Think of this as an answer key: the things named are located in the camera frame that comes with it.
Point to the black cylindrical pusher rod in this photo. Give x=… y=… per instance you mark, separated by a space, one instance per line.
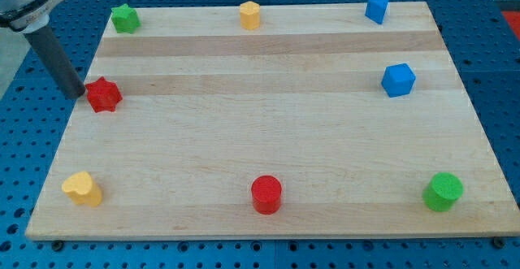
x=54 y=58

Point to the red star block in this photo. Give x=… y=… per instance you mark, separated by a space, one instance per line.
x=103 y=95

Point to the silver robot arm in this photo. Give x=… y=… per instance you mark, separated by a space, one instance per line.
x=31 y=19

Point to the green star block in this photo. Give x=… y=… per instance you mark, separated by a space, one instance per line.
x=125 y=19

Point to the yellow heart block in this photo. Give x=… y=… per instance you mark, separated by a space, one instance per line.
x=82 y=189

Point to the wooden board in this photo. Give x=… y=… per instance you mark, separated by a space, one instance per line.
x=209 y=106

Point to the yellow hexagon block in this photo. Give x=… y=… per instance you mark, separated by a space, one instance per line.
x=250 y=15

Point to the red cylinder block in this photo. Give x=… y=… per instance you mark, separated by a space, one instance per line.
x=266 y=194

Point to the blue triangular prism block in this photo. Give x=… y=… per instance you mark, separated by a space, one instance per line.
x=376 y=10

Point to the blue cube block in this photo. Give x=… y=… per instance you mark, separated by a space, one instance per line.
x=398 y=80

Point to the green cylinder block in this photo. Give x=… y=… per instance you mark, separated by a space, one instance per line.
x=443 y=190

